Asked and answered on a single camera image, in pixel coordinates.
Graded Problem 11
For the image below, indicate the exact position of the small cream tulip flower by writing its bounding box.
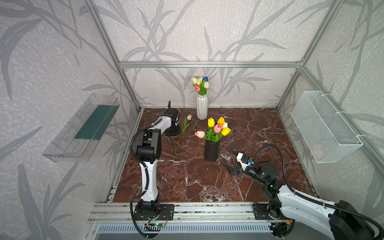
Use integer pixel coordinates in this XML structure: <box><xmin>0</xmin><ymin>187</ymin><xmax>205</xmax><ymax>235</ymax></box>
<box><xmin>174</xmin><ymin>115</ymin><xmax>192</xmax><ymax>156</ymax></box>

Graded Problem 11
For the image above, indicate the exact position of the black cylindrical vase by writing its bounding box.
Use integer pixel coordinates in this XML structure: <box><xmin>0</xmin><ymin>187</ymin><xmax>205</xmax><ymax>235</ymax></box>
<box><xmin>204</xmin><ymin>140</ymin><xmax>220</xmax><ymax>162</ymax></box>

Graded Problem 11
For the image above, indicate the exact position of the bundle of tulips with band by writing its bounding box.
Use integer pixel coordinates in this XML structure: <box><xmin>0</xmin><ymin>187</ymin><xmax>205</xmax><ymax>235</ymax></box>
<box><xmin>195</xmin><ymin>117</ymin><xmax>226</xmax><ymax>143</ymax></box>

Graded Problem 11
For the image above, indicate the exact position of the white ribbed ceramic vase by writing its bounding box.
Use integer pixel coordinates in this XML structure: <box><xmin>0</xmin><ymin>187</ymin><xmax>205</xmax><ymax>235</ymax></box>
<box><xmin>197</xmin><ymin>95</ymin><xmax>208</xmax><ymax>120</ymax></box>

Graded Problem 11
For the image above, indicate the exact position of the white tulip flower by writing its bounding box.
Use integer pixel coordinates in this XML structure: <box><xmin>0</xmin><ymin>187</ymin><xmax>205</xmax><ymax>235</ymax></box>
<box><xmin>204</xmin><ymin>81</ymin><xmax>210</xmax><ymax>95</ymax></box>

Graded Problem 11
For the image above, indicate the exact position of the bright yellow tulip flower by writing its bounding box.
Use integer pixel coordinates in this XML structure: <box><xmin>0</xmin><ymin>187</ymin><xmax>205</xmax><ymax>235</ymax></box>
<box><xmin>217</xmin><ymin>128</ymin><xmax>231</xmax><ymax>141</ymax></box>

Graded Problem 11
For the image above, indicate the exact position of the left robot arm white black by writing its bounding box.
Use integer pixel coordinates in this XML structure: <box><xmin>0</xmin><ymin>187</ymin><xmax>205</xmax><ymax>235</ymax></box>
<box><xmin>130</xmin><ymin>101</ymin><xmax>181</xmax><ymax>215</ymax></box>

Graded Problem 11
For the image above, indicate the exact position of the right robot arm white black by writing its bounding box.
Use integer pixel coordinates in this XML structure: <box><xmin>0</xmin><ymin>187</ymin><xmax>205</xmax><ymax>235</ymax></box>
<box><xmin>224</xmin><ymin>144</ymin><xmax>384</xmax><ymax>240</ymax></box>

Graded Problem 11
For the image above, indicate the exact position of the green circuit board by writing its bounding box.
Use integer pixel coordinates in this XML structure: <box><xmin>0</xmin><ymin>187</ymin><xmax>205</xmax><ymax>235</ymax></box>
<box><xmin>146</xmin><ymin>223</ymin><xmax>167</xmax><ymax>228</ymax></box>

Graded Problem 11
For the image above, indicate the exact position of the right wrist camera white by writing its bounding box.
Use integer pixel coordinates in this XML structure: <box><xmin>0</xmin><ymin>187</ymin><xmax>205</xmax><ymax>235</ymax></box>
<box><xmin>236</xmin><ymin>154</ymin><xmax>254</xmax><ymax>172</ymax></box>

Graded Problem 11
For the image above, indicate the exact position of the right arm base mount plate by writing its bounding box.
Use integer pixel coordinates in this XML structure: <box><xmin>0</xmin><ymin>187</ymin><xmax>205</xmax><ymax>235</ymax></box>
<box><xmin>252</xmin><ymin>202</ymin><xmax>288</xmax><ymax>222</ymax></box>

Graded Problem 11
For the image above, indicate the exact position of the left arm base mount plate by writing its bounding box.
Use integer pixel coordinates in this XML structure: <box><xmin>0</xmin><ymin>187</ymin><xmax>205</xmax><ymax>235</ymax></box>
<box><xmin>133</xmin><ymin>204</ymin><xmax>175</xmax><ymax>221</ymax></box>

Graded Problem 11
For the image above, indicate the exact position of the white wire mesh basket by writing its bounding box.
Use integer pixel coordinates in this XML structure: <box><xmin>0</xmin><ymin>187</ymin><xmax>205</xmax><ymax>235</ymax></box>
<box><xmin>291</xmin><ymin>91</ymin><xmax>364</xmax><ymax>164</ymax></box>

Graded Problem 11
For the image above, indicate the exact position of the clear plastic wall tray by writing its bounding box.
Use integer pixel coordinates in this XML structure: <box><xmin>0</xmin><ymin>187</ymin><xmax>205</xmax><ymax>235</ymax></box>
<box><xmin>43</xmin><ymin>94</ymin><xmax>120</xmax><ymax>163</ymax></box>

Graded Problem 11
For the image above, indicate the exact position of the aluminium frame front rail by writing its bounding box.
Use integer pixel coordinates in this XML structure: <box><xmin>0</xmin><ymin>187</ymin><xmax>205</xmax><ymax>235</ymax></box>
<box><xmin>86</xmin><ymin>201</ymin><xmax>340</xmax><ymax>224</ymax></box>

